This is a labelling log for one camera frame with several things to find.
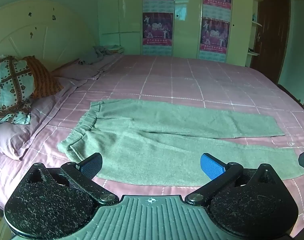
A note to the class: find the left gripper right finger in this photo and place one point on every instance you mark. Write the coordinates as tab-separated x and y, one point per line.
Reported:
220	174

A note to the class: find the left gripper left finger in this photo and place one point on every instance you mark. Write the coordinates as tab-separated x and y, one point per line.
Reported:
81	175

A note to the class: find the grey-green fleece pants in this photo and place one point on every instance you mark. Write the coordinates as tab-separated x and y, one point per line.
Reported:
159	143

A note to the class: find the lilac pillow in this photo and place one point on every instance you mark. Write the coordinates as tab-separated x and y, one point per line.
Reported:
15	138

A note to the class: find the orange striped pillow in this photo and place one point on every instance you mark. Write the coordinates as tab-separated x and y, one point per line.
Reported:
44	83

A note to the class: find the patterned teal brown pillow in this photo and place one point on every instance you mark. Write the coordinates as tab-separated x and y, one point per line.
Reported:
16	88

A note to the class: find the grey crumpled cloth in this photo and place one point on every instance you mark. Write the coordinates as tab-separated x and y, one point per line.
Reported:
94	55

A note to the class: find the folded clothes stack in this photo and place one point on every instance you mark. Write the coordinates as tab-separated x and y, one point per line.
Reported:
115	49

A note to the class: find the lower right purple poster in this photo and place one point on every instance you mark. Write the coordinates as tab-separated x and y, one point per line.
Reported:
214	35

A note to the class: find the dark brown wooden door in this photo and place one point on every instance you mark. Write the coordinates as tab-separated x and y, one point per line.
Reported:
271	38

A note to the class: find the cream wooden headboard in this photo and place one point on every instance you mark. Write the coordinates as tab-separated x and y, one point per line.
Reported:
50	32

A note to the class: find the lower left purple poster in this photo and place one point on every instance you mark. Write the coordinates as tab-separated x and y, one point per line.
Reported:
157	29

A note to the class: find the cream corner shelves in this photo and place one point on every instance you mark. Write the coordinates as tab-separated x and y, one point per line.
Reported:
255	26

